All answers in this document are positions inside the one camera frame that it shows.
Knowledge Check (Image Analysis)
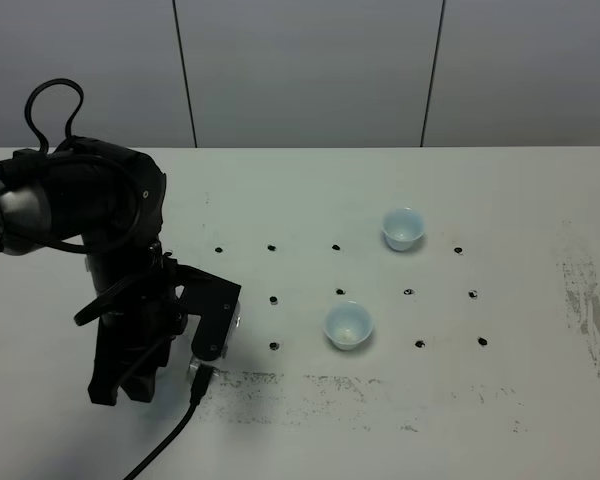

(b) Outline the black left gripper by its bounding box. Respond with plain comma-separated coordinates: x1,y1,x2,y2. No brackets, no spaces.
87,249,171,406

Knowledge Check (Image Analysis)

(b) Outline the black left camera cable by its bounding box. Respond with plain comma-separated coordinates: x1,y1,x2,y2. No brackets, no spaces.
0,77,214,480

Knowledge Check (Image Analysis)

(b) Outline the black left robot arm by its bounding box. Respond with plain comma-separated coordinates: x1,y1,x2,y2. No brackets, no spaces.
0,137,185,406

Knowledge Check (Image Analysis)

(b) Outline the blue porcelain teacup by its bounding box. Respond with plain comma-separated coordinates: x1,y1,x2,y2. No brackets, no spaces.
323,301,374,351
381,208,425,252

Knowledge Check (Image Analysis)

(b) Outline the near blue porcelain teacup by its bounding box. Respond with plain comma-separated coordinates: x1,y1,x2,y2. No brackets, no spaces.
323,301,374,351

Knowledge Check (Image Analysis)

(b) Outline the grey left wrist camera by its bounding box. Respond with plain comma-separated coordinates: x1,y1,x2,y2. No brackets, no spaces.
175,265,241,363

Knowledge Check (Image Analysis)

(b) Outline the far blue porcelain teacup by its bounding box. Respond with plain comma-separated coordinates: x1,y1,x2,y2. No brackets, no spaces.
381,208,425,252

